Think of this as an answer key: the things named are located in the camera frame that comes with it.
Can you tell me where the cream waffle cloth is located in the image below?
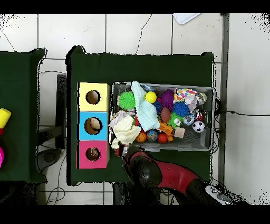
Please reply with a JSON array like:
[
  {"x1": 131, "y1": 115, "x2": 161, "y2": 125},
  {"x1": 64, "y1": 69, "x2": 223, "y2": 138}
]
[{"x1": 111, "y1": 115, "x2": 142, "y2": 150}]

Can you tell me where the mint green waffle cloth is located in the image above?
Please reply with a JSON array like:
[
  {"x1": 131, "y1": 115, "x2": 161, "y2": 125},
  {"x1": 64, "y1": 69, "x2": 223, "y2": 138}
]
[{"x1": 131, "y1": 81, "x2": 161, "y2": 132}]

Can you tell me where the multicoloured patterned cloth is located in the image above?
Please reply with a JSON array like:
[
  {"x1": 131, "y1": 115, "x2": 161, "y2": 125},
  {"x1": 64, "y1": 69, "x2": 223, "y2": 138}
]
[{"x1": 174, "y1": 87, "x2": 208, "y2": 113}]

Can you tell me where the wooden box with three holes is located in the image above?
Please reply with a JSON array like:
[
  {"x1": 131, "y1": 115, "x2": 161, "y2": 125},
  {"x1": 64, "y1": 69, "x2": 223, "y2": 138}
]
[{"x1": 75, "y1": 82, "x2": 111, "y2": 169}]

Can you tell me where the clear mesh bin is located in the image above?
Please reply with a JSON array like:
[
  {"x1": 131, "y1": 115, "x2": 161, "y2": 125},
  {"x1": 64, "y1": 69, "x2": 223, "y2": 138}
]
[{"x1": 109, "y1": 82, "x2": 216, "y2": 152}]

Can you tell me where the plain green spiky ball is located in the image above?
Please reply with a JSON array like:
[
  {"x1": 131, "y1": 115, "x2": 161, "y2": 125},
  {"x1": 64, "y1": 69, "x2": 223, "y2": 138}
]
[{"x1": 118, "y1": 91, "x2": 136, "y2": 111}]

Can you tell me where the brown toy football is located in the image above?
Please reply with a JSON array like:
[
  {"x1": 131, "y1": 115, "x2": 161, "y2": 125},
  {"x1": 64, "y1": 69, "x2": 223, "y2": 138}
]
[{"x1": 159, "y1": 106, "x2": 171, "y2": 123}]

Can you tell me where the green spiky ball with eyes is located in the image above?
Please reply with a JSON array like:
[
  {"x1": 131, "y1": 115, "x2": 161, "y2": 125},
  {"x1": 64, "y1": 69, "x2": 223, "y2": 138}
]
[{"x1": 167, "y1": 111, "x2": 184, "y2": 129}]

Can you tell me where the smooth yellow ball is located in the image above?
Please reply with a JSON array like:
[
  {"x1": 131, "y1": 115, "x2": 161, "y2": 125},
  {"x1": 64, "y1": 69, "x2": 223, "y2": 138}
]
[{"x1": 144, "y1": 91, "x2": 158, "y2": 104}]

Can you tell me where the purple spiky toy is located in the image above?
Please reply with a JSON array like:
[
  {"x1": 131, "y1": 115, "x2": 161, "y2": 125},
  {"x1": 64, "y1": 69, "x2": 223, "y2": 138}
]
[{"x1": 159, "y1": 89, "x2": 175, "y2": 111}]

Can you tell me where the plain blue spiky ball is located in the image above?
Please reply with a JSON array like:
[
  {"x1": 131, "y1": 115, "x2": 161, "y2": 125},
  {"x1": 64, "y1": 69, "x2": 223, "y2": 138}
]
[{"x1": 172, "y1": 101, "x2": 190, "y2": 118}]

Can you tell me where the grey round base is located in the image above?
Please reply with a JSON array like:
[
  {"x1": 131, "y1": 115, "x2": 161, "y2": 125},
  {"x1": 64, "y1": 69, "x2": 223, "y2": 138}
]
[{"x1": 37, "y1": 148, "x2": 62, "y2": 172}]

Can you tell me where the small soccer ball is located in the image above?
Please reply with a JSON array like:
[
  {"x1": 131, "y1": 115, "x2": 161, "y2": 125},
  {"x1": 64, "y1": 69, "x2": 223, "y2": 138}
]
[{"x1": 192, "y1": 120, "x2": 206, "y2": 134}]

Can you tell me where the dark green tablecloth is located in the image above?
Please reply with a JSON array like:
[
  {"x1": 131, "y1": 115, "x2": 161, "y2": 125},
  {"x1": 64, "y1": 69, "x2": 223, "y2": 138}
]
[{"x1": 66, "y1": 45, "x2": 215, "y2": 186}]

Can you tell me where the yellow round disc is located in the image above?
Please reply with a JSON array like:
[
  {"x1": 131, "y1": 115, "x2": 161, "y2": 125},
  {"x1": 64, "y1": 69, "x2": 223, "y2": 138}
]
[{"x1": 0, "y1": 108, "x2": 12, "y2": 129}]

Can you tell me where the white flat board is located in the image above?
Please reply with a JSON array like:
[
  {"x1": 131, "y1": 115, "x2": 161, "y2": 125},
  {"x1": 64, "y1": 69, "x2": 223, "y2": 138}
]
[{"x1": 172, "y1": 13, "x2": 201, "y2": 25}]

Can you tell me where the black cable with connector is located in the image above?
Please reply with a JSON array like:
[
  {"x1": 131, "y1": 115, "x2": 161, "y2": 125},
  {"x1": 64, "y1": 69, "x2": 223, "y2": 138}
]
[{"x1": 214, "y1": 109, "x2": 270, "y2": 117}]

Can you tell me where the thin floor cable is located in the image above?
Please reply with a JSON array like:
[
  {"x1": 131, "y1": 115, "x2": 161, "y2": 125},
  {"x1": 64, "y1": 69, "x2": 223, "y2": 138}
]
[{"x1": 134, "y1": 14, "x2": 153, "y2": 55}]

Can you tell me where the grey metal rail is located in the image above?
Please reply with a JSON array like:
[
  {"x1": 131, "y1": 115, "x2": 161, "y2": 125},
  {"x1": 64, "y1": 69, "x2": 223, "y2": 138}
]
[{"x1": 217, "y1": 13, "x2": 230, "y2": 184}]

